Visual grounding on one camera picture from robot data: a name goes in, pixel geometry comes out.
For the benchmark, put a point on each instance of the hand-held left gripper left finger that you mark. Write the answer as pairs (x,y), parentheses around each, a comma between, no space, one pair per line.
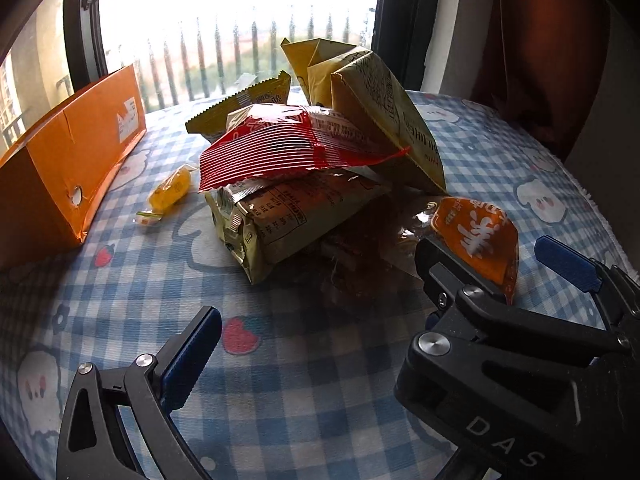
(192,360)

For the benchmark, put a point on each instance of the red striped snack packet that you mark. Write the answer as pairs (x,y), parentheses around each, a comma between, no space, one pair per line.
(260,150)

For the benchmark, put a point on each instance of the balcony railing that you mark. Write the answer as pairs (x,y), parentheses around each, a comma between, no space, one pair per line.
(218,60)

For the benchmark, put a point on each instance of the black window latch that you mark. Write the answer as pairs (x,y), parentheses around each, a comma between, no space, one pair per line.
(88,0)

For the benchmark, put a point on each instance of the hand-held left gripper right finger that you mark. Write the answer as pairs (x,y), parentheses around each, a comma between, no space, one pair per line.
(433,321)

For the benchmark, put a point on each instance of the yellow cartoon print snack packet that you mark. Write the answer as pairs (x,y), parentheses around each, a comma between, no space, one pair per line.
(290,225)

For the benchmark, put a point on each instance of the large yellow snack bag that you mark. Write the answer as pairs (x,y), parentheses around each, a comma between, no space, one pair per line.
(395,110)

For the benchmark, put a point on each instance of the dark red curtain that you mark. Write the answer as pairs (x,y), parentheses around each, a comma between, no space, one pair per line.
(540,35)

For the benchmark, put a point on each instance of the small orange snack packet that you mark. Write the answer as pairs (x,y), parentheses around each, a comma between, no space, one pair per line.
(475,235)

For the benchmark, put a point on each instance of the yellow sawtooth edge snack packet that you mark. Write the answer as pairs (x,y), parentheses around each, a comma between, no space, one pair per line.
(250,97)

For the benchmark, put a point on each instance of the orange cardboard box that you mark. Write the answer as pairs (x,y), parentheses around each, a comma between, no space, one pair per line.
(65,160)

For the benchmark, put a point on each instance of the yellow wrapped candy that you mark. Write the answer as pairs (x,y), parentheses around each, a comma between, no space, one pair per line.
(170,192)

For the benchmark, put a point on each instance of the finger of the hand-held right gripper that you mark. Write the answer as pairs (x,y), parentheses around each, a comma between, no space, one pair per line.
(567,265)
(445,280)

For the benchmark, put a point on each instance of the black window frame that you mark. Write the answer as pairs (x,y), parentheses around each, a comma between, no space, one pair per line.
(82,35)

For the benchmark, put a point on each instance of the crumpled yellow snack packet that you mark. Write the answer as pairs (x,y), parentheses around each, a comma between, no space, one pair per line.
(310,65)

